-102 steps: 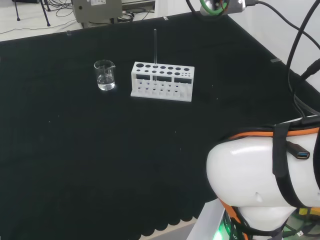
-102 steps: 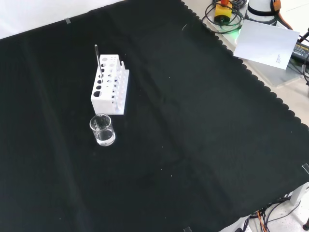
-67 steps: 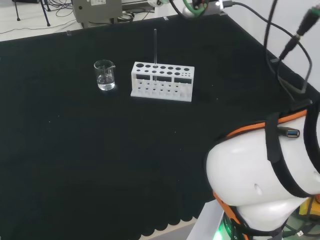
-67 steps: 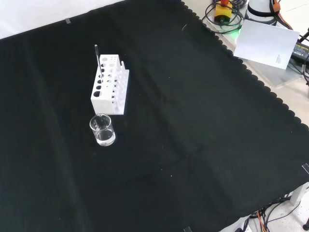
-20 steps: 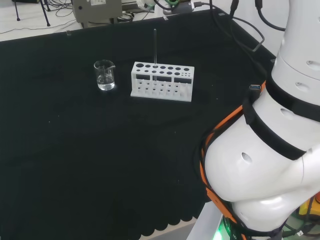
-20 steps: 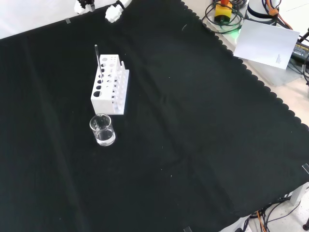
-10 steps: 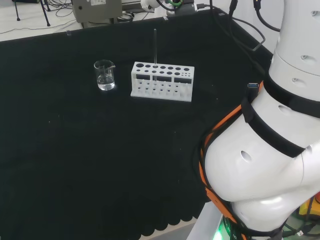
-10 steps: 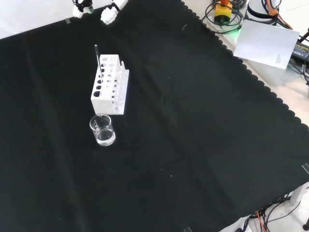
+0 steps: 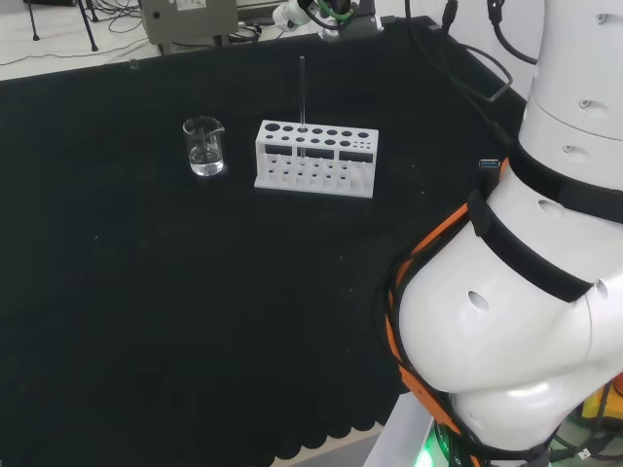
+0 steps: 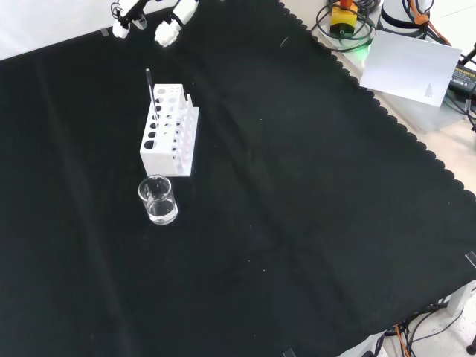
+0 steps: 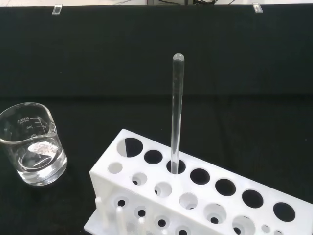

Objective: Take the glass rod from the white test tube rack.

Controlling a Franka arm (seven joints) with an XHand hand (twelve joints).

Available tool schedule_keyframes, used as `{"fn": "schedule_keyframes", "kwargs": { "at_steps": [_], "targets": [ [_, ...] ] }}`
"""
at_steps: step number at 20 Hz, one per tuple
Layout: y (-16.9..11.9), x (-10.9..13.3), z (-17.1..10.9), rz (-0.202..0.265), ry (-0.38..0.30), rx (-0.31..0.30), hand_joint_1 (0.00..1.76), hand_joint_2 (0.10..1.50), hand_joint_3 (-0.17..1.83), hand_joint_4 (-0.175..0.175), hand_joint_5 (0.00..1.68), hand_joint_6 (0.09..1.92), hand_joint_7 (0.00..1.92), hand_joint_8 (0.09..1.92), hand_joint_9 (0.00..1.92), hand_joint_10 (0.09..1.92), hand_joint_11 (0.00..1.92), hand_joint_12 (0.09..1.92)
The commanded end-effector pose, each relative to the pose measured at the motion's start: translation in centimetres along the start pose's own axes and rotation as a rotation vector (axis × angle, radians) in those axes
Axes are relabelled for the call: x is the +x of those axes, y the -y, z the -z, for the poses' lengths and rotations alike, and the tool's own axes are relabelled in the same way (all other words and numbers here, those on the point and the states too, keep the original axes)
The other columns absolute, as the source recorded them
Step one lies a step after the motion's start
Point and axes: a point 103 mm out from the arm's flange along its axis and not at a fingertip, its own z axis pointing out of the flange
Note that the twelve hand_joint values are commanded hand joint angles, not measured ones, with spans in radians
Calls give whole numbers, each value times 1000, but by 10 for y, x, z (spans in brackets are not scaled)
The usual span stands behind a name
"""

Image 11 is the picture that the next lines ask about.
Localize black bench cloth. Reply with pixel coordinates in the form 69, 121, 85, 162
0, 4, 313, 235

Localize white test tube rack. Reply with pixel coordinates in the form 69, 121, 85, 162
83, 128, 313, 235

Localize clear glass beaker with water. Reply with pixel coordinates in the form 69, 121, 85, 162
0, 102, 67, 187

